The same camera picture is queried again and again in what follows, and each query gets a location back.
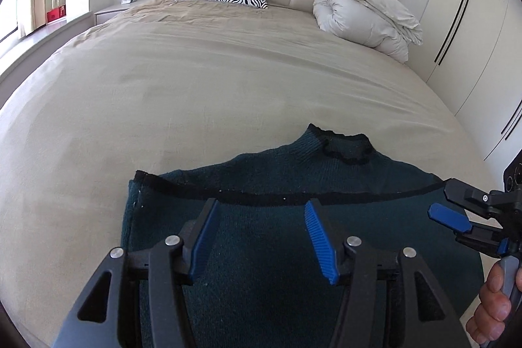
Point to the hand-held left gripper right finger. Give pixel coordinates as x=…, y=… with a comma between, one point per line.
x=322, y=246

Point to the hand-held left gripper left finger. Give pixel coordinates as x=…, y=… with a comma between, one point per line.
x=203, y=240

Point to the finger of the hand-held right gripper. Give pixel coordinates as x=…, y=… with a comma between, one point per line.
x=448, y=217
x=465, y=193

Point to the dark green knit sweater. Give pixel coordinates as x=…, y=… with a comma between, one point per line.
x=265, y=242

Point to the person's right hand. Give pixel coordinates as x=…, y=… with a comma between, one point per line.
x=493, y=305

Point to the bed with beige sheet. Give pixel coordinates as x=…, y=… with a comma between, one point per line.
x=163, y=87

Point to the folded white duvet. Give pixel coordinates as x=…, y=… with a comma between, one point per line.
x=359, y=13

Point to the white nightstand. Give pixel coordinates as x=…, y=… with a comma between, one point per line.
x=112, y=10

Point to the white window bench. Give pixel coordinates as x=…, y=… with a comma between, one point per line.
x=40, y=42

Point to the red box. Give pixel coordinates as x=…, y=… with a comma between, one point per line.
x=56, y=14

